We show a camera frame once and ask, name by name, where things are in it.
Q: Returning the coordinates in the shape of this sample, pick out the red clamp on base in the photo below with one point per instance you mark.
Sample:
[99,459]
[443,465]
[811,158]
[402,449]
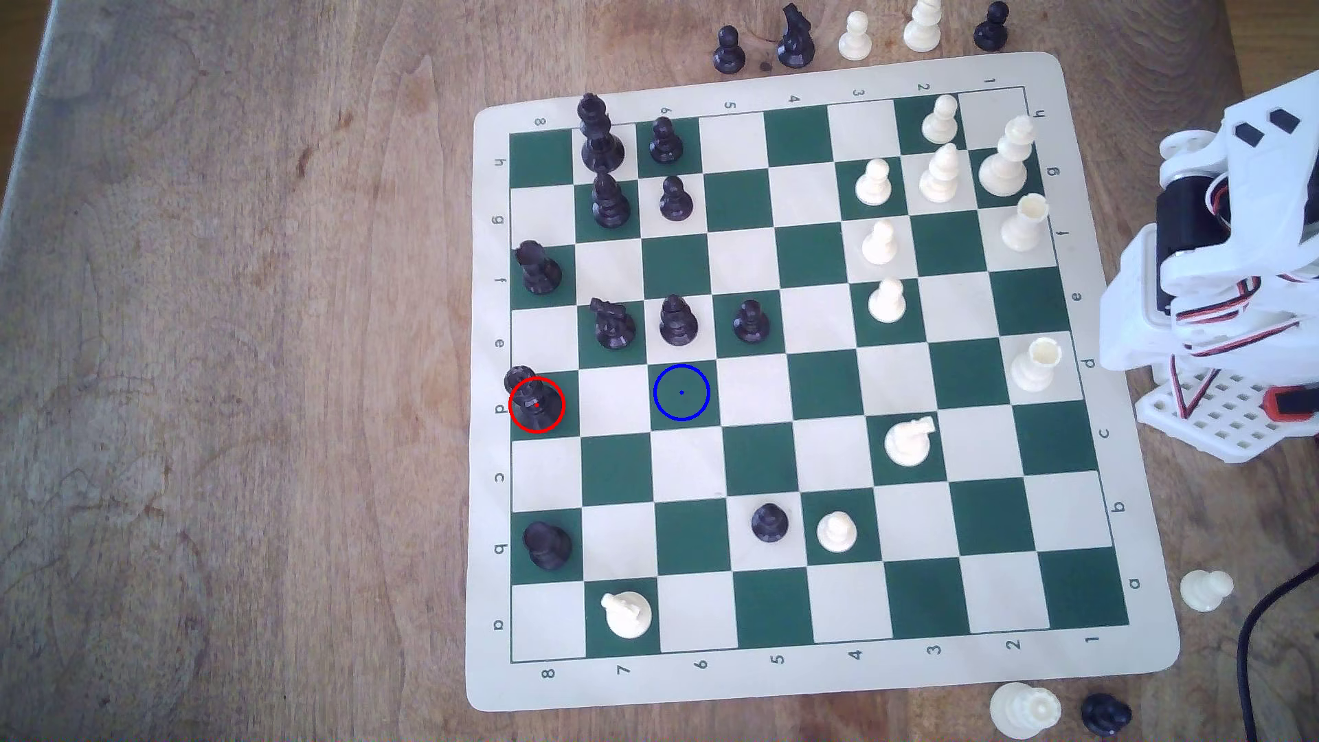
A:
[1286,404]

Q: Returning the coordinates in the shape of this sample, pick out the white bishop chess piece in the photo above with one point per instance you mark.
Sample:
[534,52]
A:
[939,177]
[922,31]

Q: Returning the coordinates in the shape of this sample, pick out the black pawn chess piece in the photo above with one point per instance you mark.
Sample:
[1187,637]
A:
[770,524]
[1106,715]
[991,31]
[666,144]
[751,324]
[676,201]
[729,54]

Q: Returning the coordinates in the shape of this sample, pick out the white king chess piece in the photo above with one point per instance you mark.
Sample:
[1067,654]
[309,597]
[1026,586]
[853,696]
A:
[1005,167]

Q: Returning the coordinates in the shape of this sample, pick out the black king chess piece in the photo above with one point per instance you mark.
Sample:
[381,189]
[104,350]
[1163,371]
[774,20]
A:
[601,144]

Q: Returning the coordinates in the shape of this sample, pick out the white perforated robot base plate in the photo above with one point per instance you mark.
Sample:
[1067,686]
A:
[1226,417]

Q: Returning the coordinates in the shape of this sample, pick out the white knight chess piece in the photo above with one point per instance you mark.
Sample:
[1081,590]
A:
[908,443]

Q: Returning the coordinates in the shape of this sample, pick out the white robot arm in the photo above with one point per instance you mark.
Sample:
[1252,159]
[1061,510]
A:
[1267,175]

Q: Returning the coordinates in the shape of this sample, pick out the black queen chess piece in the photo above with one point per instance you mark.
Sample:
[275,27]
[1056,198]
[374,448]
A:
[534,400]

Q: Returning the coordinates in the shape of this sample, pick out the white pawn chess piece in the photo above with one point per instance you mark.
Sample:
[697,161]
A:
[1204,591]
[837,533]
[886,303]
[874,185]
[879,245]
[940,124]
[854,39]

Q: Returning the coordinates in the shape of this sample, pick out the green and cream chessboard mat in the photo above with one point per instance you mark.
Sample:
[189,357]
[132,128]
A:
[814,381]

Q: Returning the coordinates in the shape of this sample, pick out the black rook chess piece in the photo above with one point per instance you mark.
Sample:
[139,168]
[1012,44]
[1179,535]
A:
[538,270]
[547,545]

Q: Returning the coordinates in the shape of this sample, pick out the black knight chess piece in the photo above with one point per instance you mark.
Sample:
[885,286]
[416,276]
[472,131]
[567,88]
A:
[614,326]
[795,43]

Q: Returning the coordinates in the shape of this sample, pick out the black bishop chess piece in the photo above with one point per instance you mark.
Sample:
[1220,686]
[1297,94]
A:
[677,324]
[610,204]

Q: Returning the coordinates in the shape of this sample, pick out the white queen chess piece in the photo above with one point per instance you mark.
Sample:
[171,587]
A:
[1023,711]

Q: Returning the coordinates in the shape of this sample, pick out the white rook chess piece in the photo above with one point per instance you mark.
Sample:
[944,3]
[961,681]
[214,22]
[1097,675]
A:
[1024,227]
[627,616]
[1035,367]

